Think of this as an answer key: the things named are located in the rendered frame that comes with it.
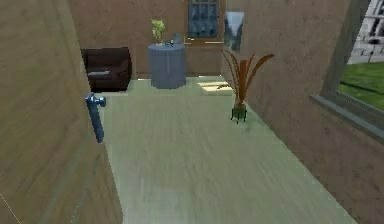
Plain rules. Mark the round grey side table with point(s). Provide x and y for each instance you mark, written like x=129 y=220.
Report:
x=167 y=66

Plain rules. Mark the brown leafed potted plant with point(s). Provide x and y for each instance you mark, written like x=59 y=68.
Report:
x=243 y=83

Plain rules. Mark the small blue cup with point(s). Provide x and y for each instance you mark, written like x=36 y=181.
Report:
x=177 y=38

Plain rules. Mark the small green house plant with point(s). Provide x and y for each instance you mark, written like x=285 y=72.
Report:
x=158 y=30

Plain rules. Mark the dark paned window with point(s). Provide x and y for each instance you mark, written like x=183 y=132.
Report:
x=203 y=19

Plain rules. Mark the dark brown armchair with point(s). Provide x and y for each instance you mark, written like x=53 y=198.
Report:
x=108 y=68

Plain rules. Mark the brown wooden room door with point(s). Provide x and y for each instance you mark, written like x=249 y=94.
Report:
x=40 y=116

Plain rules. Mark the large grey framed window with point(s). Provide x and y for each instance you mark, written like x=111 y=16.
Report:
x=361 y=71

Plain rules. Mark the framed wall picture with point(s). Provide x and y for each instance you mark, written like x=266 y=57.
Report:
x=233 y=31

